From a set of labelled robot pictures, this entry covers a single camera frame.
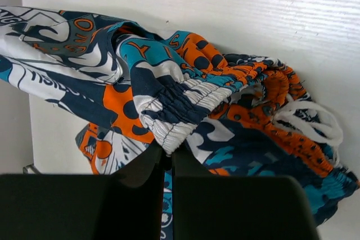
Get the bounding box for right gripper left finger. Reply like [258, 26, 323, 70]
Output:
[1, 146, 164, 239]

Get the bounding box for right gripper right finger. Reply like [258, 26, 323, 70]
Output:
[172, 150, 319, 239]

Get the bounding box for colourful patterned shorts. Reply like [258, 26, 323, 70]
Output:
[1, 6, 359, 239]

